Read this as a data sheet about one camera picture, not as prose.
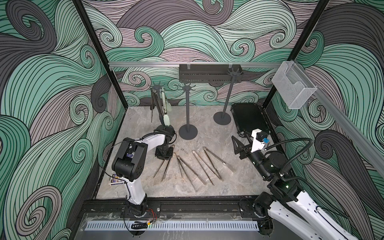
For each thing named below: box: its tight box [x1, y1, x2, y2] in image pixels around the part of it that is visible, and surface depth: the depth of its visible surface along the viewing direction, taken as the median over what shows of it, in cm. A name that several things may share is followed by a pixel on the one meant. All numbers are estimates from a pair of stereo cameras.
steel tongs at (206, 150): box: [203, 147, 236, 182], surface depth 91 cm
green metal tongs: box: [159, 87, 172, 127], surface depth 85 cm
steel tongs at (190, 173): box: [176, 155, 202, 193], surface depth 87 cm
